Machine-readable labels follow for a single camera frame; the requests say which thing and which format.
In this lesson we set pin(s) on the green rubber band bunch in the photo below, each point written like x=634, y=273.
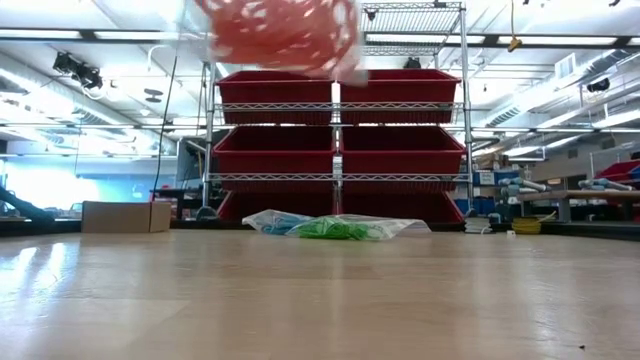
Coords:
x=335, y=230

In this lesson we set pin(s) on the blue rubber band bunch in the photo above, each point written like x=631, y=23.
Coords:
x=277, y=229

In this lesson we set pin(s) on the clear plastic zip bag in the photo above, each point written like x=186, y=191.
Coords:
x=360, y=75
x=265, y=220
x=400, y=225

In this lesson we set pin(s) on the orange rubber band bunch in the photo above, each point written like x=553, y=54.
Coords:
x=280, y=35

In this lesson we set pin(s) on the red plastic bin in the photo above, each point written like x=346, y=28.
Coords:
x=400, y=155
x=400, y=92
x=270, y=155
x=275, y=95
x=270, y=202
x=400, y=202

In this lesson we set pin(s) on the grey cabinet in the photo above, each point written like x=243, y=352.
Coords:
x=190, y=165

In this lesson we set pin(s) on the blue storage bin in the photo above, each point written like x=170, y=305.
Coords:
x=477, y=206

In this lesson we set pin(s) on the blue labelled box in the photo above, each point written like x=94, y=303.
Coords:
x=482, y=178

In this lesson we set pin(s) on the pale blue padded tube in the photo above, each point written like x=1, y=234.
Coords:
x=605, y=184
x=525, y=185

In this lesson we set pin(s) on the small cardboard box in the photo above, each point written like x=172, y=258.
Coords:
x=115, y=217

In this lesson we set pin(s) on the wooden workbench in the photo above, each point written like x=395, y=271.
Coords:
x=575, y=195

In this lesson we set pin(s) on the black ceiling spotlight cluster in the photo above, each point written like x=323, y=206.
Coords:
x=80, y=75

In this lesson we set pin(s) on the white ceiling air vent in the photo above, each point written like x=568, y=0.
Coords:
x=565, y=65

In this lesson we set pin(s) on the black ceiling device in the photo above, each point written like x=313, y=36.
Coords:
x=599, y=85

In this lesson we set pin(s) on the red storage bin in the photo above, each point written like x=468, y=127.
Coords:
x=620, y=171

